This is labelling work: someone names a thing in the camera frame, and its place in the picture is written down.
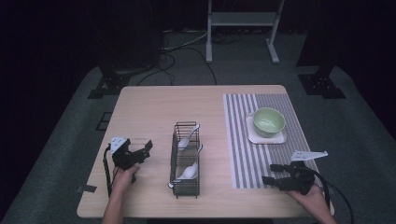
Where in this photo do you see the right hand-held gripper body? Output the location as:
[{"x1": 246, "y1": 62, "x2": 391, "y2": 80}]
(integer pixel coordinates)
[{"x1": 279, "y1": 150, "x2": 329, "y2": 196}]

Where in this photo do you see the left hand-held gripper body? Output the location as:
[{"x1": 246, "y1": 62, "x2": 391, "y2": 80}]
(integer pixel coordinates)
[{"x1": 110, "y1": 136, "x2": 141, "y2": 172}]

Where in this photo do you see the black wire basket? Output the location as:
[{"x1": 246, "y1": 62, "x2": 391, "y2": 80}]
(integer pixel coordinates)
[{"x1": 169, "y1": 120, "x2": 204, "y2": 200}]

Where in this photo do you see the green bowl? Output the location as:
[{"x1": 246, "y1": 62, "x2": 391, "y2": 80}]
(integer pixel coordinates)
[{"x1": 252, "y1": 106, "x2": 287, "y2": 139}]

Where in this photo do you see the white ceramic spoon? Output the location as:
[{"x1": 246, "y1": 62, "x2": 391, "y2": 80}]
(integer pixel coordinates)
[
  {"x1": 190, "y1": 144, "x2": 205, "y2": 175},
  {"x1": 167, "y1": 167, "x2": 198, "y2": 189},
  {"x1": 177, "y1": 123, "x2": 202, "y2": 150}
]

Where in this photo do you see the person's right hand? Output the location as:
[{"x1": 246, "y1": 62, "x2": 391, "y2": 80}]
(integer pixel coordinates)
[{"x1": 286, "y1": 183, "x2": 332, "y2": 217}]

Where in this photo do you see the person's left hand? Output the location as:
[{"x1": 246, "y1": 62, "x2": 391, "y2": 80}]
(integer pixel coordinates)
[{"x1": 111, "y1": 164, "x2": 141, "y2": 194}]

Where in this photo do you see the grey striped placemat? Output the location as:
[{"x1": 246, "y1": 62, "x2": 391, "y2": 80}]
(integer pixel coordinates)
[{"x1": 222, "y1": 92, "x2": 322, "y2": 189}]

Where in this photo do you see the white square coaster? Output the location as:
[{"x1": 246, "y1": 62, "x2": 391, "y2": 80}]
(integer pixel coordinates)
[{"x1": 246, "y1": 112, "x2": 288, "y2": 146}]

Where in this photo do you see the grey tape piece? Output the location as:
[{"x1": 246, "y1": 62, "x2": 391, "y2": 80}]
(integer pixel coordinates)
[{"x1": 76, "y1": 184, "x2": 98, "y2": 194}]

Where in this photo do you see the black stand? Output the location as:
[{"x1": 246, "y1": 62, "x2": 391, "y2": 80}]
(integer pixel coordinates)
[
  {"x1": 296, "y1": 0, "x2": 347, "y2": 100},
  {"x1": 87, "y1": 31, "x2": 163, "y2": 100}
]

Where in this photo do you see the white metal stand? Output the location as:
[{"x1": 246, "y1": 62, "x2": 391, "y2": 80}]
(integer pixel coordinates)
[{"x1": 205, "y1": 0, "x2": 286, "y2": 65}]

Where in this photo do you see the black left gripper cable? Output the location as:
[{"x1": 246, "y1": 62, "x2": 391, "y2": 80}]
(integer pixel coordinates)
[{"x1": 103, "y1": 144, "x2": 114, "y2": 198}]

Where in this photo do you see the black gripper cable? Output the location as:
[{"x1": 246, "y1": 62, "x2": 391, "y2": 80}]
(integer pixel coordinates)
[
  {"x1": 310, "y1": 169, "x2": 355, "y2": 224},
  {"x1": 103, "y1": 144, "x2": 114, "y2": 198}
]

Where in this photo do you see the black floor socket frame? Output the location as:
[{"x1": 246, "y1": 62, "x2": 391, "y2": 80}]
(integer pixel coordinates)
[{"x1": 95, "y1": 111, "x2": 114, "y2": 132}]

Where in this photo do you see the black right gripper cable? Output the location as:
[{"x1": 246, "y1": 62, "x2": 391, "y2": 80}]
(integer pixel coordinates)
[{"x1": 310, "y1": 169, "x2": 355, "y2": 224}]

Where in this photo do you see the black floor cable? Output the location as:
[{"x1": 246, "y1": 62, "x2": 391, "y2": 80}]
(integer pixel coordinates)
[{"x1": 135, "y1": 46, "x2": 219, "y2": 87}]

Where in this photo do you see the grey floor cable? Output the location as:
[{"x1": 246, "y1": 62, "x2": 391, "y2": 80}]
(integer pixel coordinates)
[{"x1": 161, "y1": 32, "x2": 208, "y2": 52}]

